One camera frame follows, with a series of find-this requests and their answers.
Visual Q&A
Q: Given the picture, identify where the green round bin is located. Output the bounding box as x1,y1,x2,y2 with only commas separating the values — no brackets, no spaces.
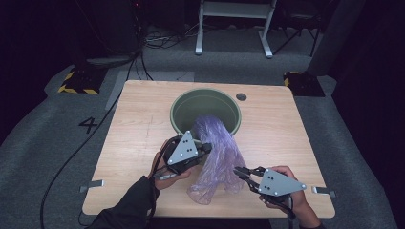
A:
169,88,243,142

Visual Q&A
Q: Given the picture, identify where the purple plastic bag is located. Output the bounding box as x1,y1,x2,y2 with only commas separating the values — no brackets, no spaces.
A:
186,114,247,206

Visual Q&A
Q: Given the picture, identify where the person's right hand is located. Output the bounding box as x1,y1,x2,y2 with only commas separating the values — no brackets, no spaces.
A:
259,165,309,218

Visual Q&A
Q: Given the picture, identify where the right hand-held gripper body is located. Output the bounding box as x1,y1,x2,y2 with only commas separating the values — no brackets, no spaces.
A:
257,167,308,206

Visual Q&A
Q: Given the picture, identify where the yellow black striped base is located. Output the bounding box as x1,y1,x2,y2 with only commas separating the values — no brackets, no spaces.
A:
283,71,326,97
57,66,108,95

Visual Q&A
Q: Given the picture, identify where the person's left hand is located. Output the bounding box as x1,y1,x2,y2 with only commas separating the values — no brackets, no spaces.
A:
147,139,193,191

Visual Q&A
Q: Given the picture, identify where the tangle of floor cables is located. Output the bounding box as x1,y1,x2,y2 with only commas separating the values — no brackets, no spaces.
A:
127,22,199,80

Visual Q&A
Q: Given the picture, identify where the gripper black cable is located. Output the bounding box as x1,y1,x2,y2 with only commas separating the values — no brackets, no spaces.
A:
280,198,296,229
149,135,180,220

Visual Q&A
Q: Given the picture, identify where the grey column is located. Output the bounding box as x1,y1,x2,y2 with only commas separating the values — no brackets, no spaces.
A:
307,0,367,77

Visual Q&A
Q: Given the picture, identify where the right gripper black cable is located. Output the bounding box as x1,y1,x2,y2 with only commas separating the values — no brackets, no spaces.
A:
280,198,296,229

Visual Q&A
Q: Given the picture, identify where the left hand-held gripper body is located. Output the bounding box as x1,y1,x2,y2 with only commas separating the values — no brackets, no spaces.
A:
161,130,204,176

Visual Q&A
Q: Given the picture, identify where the long black floor cable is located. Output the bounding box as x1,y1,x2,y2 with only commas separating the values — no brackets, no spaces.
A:
39,92,123,229

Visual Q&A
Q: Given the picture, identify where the black tripod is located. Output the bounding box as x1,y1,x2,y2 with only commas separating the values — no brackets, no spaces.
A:
273,12,321,57

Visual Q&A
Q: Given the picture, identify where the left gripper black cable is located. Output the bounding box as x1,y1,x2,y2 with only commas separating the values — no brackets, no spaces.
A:
149,135,180,220

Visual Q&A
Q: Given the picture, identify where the metal table bracket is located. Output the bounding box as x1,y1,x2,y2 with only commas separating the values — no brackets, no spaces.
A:
79,179,105,194
310,186,337,198

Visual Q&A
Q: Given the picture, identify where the white metal stand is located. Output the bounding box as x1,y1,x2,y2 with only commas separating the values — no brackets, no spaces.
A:
194,0,278,59

